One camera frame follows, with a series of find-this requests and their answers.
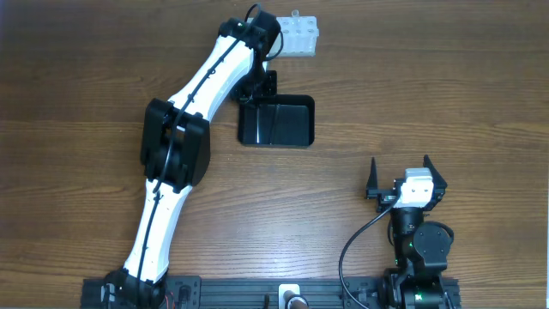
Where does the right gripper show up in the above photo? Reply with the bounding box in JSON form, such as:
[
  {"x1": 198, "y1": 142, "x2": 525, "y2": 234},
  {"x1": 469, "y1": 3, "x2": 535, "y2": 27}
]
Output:
[{"x1": 365, "y1": 154, "x2": 448, "y2": 214}]

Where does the black tray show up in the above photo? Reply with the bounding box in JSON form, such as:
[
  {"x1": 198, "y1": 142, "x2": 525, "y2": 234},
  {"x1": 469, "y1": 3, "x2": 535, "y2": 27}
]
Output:
[{"x1": 238, "y1": 94, "x2": 317, "y2": 149}]

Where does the white test tube rack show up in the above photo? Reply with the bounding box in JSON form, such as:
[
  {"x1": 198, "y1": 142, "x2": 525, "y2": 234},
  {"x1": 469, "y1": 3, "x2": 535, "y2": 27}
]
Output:
[{"x1": 274, "y1": 10, "x2": 321, "y2": 58}]

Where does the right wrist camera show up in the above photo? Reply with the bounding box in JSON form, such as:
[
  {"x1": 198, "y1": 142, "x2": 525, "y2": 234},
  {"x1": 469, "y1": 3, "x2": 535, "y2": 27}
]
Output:
[{"x1": 393, "y1": 167, "x2": 435, "y2": 209}]

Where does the mounting rail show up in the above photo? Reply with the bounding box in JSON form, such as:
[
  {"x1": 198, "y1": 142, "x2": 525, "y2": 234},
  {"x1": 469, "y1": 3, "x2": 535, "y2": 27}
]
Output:
[{"x1": 81, "y1": 275, "x2": 462, "y2": 309}]

